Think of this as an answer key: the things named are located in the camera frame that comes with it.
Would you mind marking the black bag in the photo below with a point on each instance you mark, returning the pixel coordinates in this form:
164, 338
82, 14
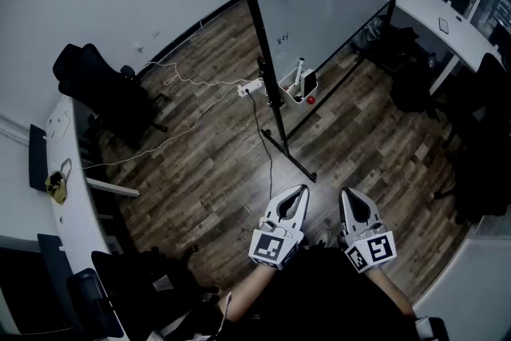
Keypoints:
411, 76

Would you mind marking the bunch of marker pens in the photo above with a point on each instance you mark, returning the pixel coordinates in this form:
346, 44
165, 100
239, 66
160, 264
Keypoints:
298, 70

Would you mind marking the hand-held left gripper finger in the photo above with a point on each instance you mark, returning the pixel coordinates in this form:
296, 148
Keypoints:
301, 211
274, 203

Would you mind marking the black office chair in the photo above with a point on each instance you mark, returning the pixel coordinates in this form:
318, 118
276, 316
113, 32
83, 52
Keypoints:
479, 139
104, 92
131, 279

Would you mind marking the black smartphone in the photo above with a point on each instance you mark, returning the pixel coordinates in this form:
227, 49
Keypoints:
444, 24

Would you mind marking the dark desk partition panel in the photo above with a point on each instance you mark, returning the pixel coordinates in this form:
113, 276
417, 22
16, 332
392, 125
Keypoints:
52, 251
38, 155

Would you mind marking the person's left forearm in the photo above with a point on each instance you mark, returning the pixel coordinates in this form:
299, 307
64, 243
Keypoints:
247, 289

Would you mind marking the person's black clothing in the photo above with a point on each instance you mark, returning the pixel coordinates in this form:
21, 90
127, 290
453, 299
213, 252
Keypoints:
319, 291

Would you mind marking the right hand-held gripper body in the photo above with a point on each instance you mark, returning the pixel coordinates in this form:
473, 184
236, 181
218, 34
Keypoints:
375, 249

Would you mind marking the white wall socket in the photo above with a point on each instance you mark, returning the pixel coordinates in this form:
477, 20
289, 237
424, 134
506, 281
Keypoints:
155, 33
139, 48

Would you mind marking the glass whiteboard on black stand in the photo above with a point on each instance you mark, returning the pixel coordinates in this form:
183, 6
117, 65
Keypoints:
319, 12

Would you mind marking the red ball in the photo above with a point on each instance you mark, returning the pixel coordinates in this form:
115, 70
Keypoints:
311, 100

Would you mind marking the person's shoe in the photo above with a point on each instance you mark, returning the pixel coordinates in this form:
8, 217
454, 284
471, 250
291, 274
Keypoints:
323, 237

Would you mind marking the black and white block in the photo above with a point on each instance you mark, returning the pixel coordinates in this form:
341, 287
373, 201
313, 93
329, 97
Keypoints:
309, 83

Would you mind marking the grey bag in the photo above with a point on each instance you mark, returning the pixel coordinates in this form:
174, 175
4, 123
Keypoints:
369, 32

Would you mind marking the white power strip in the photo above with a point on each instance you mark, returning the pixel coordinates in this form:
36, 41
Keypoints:
250, 87

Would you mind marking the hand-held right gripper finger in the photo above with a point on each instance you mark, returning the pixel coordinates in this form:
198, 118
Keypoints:
371, 207
346, 215

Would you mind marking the clear marker tray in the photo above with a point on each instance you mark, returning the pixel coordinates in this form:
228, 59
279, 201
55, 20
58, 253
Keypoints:
293, 103

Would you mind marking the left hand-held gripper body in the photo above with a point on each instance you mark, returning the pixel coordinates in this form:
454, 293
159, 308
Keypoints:
275, 245

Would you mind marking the person's right forearm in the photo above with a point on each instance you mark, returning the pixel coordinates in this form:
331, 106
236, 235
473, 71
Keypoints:
389, 287

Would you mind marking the white curved desk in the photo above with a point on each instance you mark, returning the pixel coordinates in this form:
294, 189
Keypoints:
72, 219

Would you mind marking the long white desk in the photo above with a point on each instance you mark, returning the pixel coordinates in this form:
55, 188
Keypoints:
419, 12

